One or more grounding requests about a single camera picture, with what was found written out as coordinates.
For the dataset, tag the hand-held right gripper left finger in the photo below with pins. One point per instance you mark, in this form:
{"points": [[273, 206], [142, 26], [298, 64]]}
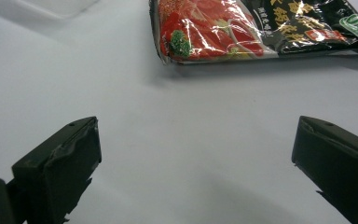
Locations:
{"points": [[59, 168]]}

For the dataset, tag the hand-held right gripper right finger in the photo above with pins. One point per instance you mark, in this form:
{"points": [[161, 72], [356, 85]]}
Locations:
{"points": [[338, 158]]}

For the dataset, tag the red and black food packet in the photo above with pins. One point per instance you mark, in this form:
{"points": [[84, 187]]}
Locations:
{"points": [[230, 28]]}

